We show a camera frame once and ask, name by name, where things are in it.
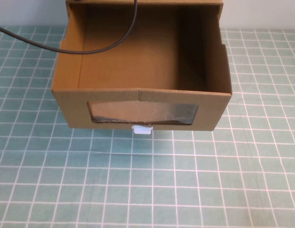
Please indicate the windowed cardboard drawer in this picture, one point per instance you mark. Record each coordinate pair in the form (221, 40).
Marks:
(142, 71)

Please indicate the green checked tablecloth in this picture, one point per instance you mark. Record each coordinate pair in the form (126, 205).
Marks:
(147, 190)

